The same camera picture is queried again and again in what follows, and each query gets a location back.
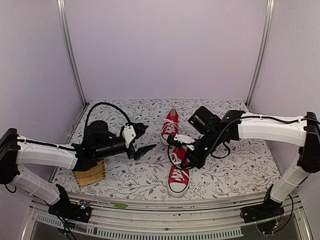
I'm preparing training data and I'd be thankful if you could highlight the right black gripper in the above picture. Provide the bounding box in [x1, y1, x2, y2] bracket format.
[180, 128, 221, 170]

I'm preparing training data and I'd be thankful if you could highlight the red sneaker with laces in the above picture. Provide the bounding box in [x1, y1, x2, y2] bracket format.
[160, 106, 181, 146]

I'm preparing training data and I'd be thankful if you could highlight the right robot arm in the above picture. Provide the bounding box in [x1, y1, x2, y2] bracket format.
[185, 106, 320, 218]

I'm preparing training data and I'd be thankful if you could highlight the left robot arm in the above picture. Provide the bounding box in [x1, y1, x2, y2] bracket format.
[0, 120, 156, 217]

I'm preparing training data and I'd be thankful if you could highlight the woven bamboo basket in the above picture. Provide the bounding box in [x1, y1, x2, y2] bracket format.
[72, 160, 106, 188]

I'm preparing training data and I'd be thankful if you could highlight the floral patterned table mat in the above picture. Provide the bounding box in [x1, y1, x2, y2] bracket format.
[53, 99, 280, 201]

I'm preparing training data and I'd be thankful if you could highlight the green tape piece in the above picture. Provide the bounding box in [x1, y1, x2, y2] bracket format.
[112, 202, 128, 210]

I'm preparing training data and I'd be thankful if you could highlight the right black camera cable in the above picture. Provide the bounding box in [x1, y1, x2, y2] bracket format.
[167, 117, 241, 166]

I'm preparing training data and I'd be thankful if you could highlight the black camera cable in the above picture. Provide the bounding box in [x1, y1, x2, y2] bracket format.
[167, 117, 241, 166]
[84, 101, 131, 136]

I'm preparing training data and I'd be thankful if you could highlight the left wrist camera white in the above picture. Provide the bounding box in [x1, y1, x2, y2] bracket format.
[120, 122, 148, 149]

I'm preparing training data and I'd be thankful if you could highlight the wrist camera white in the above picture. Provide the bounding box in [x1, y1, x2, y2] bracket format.
[166, 134, 196, 151]
[120, 122, 148, 149]

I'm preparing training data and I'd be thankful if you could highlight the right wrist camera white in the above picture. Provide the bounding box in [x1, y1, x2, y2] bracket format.
[166, 134, 196, 151]

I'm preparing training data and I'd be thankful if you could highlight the left black camera cable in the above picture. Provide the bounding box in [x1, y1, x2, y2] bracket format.
[84, 101, 131, 136]

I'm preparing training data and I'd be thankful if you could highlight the front aluminium rail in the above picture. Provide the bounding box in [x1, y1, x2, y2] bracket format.
[22, 193, 313, 240]

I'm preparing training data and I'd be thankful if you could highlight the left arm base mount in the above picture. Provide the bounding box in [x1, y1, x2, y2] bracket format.
[48, 199, 93, 223]

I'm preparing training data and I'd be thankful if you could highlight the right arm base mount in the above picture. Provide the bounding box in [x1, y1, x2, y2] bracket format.
[240, 198, 285, 223]

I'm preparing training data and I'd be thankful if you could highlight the right aluminium frame post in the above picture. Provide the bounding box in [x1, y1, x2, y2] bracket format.
[245, 0, 275, 109]

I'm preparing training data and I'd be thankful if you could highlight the aluminium frame post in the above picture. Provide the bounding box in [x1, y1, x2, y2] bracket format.
[56, 0, 87, 106]
[245, 0, 275, 109]

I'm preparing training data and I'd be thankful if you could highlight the left aluminium frame post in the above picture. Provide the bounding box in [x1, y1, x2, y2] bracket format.
[56, 0, 87, 106]

